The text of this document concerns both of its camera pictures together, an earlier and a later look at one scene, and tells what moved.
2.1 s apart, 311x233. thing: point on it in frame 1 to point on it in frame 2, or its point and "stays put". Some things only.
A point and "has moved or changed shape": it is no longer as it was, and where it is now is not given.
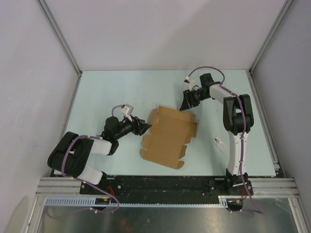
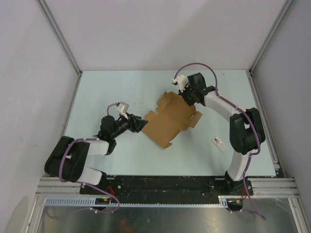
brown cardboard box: (171, 130) has moved or changed shape
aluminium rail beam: (261, 186) stays put
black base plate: (168, 186) stays put
